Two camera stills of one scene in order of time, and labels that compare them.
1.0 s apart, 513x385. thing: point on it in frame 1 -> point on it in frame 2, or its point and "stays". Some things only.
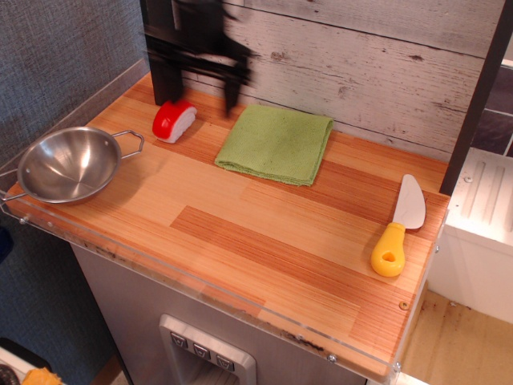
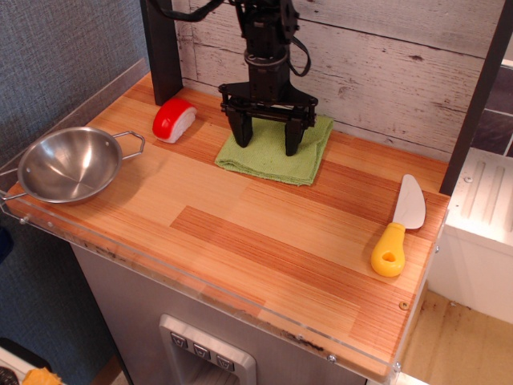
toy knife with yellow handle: [388, 257] stays
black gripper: [205, 37] -> [268, 92]
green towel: [283, 145] stays
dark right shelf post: [477, 109] stays
